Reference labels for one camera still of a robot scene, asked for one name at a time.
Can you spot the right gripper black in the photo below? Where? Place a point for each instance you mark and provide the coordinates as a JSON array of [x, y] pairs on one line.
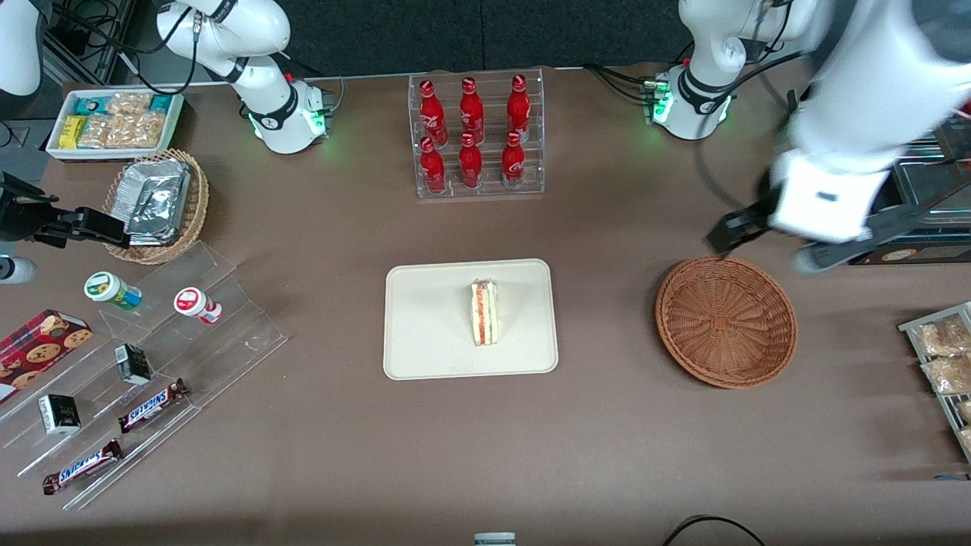
[[23, 218]]

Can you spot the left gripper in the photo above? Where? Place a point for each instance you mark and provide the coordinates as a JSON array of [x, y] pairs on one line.
[[760, 211]]

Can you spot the triangle sandwich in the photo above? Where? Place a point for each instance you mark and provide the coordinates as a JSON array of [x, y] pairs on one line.
[[485, 315]]

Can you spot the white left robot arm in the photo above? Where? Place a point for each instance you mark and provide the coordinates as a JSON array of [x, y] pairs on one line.
[[872, 83]]

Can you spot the tan wicker basket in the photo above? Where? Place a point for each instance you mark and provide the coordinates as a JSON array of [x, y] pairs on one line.
[[199, 205]]

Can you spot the brown round wicker basket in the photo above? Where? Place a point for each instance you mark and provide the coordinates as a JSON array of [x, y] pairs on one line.
[[724, 322]]

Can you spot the cream plastic serving tray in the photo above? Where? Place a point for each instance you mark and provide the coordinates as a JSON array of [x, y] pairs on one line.
[[432, 318]]

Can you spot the green lid white cup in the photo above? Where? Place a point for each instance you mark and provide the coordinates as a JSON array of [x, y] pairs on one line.
[[105, 287]]

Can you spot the silver foil container stack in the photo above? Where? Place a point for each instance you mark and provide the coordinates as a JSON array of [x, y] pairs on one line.
[[155, 201]]

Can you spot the white rectangular snack bin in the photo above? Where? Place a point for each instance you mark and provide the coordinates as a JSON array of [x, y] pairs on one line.
[[54, 152]]

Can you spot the clear bag of nuts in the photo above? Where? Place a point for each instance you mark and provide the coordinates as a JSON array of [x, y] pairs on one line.
[[129, 103], [140, 130], [98, 133]]

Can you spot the yellow snack packet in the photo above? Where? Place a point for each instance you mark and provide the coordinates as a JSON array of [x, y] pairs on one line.
[[73, 133]]

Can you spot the red lid white cup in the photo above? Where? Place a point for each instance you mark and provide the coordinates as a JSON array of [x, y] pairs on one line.
[[188, 302]]

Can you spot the teal snack packet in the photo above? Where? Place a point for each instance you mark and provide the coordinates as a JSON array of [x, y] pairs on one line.
[[161, 103], [91, 106]]

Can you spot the red tartan cookie box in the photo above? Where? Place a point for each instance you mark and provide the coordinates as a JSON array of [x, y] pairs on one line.
[[38, 349]]

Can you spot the small black carton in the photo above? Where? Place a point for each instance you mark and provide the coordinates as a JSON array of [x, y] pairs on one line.
[[133, 364], [59, 414]]

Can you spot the clear acrylic step display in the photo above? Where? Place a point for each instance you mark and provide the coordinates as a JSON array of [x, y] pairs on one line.
[[227, 341]]

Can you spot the Snickers chocolate bar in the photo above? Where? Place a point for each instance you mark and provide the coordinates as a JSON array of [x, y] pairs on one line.
[[152, 406], [82, 466]]

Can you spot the black machine with yellow panel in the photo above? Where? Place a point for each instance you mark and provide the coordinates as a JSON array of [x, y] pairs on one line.
[[941, 227]]

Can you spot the clear bag of crackers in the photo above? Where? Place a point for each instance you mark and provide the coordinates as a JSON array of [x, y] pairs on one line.
[[948, 375], [965, 411], [941, 337], [966, 438]]

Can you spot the red cola bottle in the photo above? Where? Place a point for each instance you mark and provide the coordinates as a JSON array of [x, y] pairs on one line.
[[472, 114], [432, 114], [513, 165], [519, 110], [470, 167], [432, 171]]

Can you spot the clear acrylic bottle rack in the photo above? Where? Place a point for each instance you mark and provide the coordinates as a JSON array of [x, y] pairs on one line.
[[489, 193]]

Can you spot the small grey white object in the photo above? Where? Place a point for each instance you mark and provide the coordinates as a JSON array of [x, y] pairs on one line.
[[494, 539]]

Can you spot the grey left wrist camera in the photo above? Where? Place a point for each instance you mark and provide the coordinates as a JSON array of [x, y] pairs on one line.
[[831, 256]]

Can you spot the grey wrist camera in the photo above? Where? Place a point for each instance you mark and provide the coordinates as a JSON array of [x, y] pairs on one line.
[[15, 270], [831, 256]]

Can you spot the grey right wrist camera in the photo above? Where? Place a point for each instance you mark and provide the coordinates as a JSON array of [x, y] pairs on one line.
[[15, 270]]

